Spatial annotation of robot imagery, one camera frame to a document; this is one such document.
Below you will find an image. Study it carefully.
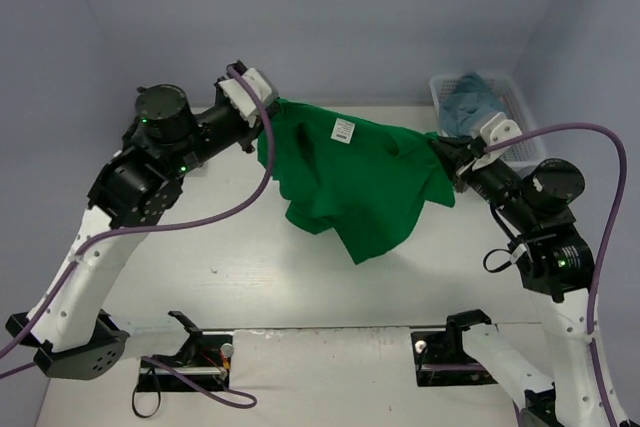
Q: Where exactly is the white laundry basket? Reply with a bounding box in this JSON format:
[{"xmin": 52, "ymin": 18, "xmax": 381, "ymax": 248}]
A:
[{"xmin": 429, "ymin": 70, "xmax": 546, "ymax": 172}]

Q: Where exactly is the blue t shirt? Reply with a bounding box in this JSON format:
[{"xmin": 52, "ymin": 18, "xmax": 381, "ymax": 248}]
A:
[{"xmin": 439, "ymin": 72, "xmax": 509, "ymax": 137}]

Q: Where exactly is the purple cable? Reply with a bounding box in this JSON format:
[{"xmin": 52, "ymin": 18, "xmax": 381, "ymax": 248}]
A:
[
  {"xmin": 0, "ymin": 62, "xmax": 276, "ymax": 409},
  {"xmin": 419, "ymin": 122, "xmax": 628, "ymax": 427}
]

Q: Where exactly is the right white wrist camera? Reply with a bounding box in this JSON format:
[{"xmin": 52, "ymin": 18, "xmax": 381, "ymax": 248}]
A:
[{"xmin": 456, "ymin": 113, "xmax": 522, "ymax": 176}]

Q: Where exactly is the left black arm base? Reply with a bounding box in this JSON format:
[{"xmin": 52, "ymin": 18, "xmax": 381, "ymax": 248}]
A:
[{"xmin": 136, "ymin": 311, "xmax": 234, "ymax": 393}]

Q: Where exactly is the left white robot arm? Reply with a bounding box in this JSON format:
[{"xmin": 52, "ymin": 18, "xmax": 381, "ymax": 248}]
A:
[{"xmin": 6, "ymin": 70, "xmax": 278, "ymax": 380}]

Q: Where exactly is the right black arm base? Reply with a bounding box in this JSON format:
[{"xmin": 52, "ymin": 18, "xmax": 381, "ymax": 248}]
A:
[{"xmin": 410, "ymin": 309, "xmax": 496, "ymax": 387}]

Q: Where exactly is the green t shirt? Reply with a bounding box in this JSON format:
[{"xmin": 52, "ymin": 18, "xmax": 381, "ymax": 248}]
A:
[{"xmin": 271, "ymin": 99, "xmax": 455, "ymax": 264}]

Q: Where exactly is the black thin looped cable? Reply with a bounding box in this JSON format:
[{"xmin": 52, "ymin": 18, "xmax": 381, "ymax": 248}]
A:
[{"xmin": 131, "ymin": 366, "xmax": 162, "ymax": 419}]

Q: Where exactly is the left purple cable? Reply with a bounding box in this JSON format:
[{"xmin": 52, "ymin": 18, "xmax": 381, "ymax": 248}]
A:
[{"xmin": 0, "ymin": 62, "xmax": 276, "ymax": 409}]

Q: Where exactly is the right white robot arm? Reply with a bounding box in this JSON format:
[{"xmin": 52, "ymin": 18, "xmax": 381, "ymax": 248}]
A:
[{"xmin": 416, "ymin": 137, "xmax": 633, "ymax": 426}]

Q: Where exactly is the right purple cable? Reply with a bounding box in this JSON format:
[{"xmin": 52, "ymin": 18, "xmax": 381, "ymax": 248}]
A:
[{"xmin": 419, "ymin": 122, "xmax": 628, "ymax": 427}]

